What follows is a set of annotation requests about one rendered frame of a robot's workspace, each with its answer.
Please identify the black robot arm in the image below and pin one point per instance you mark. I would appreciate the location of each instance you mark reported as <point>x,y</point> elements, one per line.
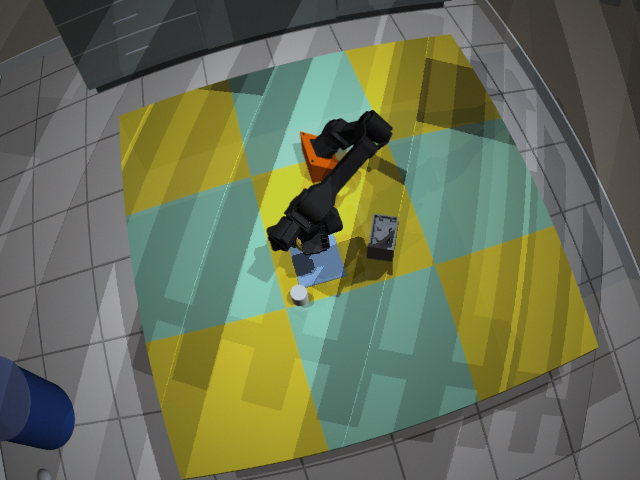
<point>314,204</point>

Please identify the grey cylinder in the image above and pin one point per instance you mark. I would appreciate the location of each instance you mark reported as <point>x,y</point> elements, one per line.
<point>299,295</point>

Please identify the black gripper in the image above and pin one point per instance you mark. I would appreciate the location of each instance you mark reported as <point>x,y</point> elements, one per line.
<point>332,225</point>

